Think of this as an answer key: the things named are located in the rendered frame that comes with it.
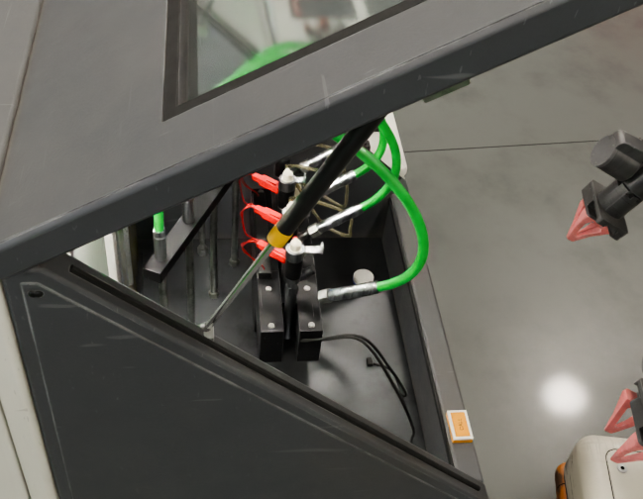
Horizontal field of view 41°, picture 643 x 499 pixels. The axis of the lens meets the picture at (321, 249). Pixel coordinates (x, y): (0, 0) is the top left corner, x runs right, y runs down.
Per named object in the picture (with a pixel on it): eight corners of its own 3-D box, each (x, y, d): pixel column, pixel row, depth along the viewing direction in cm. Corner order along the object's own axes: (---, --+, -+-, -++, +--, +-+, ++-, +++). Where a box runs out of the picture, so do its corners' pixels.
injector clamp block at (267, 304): (315, 385, 146) (323, 330, 135) (257, 387, 145) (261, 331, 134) (298, 245, 170) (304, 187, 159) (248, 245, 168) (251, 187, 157)
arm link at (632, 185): (677, 182, 140) (669, 160, 144) (647, 163, 137) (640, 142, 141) (645, 208, 144) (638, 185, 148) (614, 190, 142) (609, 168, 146)
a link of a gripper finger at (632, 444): (598, 466, 119) (650, 438, 114) (590, 423, 124) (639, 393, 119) (633, 482, 122) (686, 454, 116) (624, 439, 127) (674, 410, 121)
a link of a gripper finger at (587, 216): (556, 240, 151) (594, 208, 145) (551, 213, 156) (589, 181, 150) (585, 255, 154) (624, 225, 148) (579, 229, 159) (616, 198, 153)
